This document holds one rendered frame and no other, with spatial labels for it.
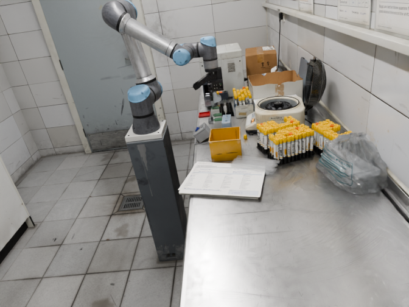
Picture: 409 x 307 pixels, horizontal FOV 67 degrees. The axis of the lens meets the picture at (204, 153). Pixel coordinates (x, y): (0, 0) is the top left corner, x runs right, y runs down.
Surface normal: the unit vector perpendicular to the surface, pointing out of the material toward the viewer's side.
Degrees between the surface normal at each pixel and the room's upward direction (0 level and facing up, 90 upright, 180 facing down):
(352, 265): 0
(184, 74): 90
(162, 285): 0
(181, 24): 90
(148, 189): 90
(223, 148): 90
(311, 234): 0
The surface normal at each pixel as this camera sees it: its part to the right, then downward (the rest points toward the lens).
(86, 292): -0.14, -0.87
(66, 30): -0.01, 0.47
